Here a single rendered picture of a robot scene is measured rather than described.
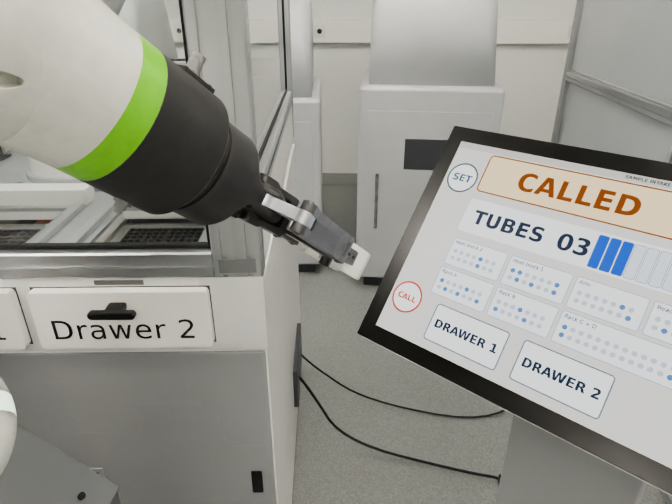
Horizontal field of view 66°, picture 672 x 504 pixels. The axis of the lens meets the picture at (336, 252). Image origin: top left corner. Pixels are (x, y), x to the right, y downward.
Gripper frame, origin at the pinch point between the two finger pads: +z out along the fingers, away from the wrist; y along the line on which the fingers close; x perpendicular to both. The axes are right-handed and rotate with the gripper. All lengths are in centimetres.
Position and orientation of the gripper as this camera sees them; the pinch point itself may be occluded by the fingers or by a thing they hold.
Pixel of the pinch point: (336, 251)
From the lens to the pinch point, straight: 52.1
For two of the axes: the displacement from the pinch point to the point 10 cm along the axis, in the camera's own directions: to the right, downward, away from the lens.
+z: 5.1, 3.2, 7.9
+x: -4.3, 9.0, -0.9
